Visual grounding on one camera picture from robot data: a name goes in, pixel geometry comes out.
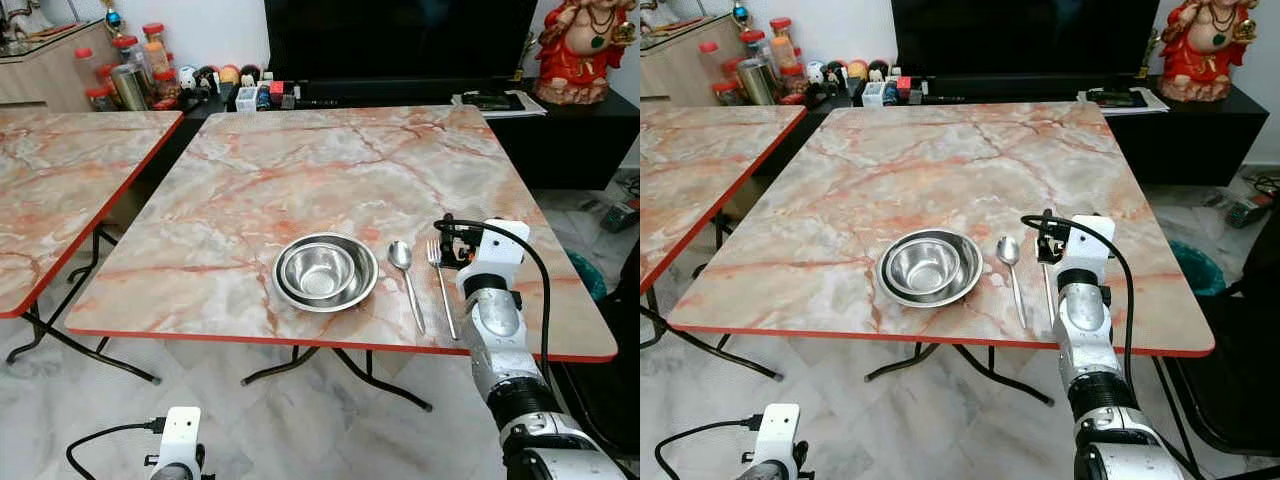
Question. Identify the large steel bowl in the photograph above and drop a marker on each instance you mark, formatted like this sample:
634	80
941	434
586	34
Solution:
975	262
368	262

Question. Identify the silver metal fork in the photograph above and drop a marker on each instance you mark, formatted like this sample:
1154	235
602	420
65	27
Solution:
442	290
1047	290

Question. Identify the light wooden drawer cabinet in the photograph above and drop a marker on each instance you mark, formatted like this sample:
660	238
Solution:
40	70
680	65

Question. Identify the dark remote control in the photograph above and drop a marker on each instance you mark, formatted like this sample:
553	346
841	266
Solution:
1250	208
620	215

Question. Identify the black tray on white paper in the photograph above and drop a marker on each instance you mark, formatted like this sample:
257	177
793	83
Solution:
1120	97
495	100

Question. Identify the red laughing buddha statue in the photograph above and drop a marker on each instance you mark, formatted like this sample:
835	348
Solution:
1205	45
580	50

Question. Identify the blue round ornament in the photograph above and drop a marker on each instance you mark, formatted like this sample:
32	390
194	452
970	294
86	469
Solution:
112	18
740	14

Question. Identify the silver metal spoon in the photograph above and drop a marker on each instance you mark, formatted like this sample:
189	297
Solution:
1008	250
400	255

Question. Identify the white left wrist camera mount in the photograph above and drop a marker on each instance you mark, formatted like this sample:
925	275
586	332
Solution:
780	428
180	430

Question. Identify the brown plush toy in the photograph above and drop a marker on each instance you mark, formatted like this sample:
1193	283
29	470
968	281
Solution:
250	73
878	69

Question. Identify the black plush toy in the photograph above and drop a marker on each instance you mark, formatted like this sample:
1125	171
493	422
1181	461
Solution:
833	75
205	78

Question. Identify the black television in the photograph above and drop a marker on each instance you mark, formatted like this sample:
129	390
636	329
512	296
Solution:
400	40
1020	40

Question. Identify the marble pattern folding table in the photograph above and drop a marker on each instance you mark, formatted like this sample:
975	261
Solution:
60	180
960	170
700	170
350	170

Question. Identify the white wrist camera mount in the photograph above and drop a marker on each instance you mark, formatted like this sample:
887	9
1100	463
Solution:
780	428
498	255
1088	250
180	430

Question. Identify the small steel bowl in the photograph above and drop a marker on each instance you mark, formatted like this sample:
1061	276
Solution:
318	270
925	265

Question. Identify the teal plastic basket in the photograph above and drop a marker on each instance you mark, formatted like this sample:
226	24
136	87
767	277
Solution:
590	280
1198	270

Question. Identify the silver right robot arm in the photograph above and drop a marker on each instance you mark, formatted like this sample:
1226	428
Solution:
500	330
1085	320

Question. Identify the steel tumbler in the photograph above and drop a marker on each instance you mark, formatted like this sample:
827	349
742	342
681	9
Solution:
755	82
130	88

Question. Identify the orange plush toy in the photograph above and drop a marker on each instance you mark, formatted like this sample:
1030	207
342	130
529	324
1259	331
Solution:
229	73
857	69

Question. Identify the black chair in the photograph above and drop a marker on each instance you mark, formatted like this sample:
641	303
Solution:
1240	350
600	380

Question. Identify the small white box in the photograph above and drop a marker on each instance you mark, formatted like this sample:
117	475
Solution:
873	94
245	98

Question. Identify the clear jar with red lid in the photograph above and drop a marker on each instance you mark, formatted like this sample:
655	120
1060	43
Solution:
713	60
752	42
88	65
126	48

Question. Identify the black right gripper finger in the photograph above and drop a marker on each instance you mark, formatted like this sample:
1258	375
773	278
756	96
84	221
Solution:
1046	220
446	225

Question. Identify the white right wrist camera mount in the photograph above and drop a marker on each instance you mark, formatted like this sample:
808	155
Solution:
1088	250
498	255

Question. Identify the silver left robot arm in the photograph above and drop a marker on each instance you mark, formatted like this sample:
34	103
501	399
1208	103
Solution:
770	472
172	472

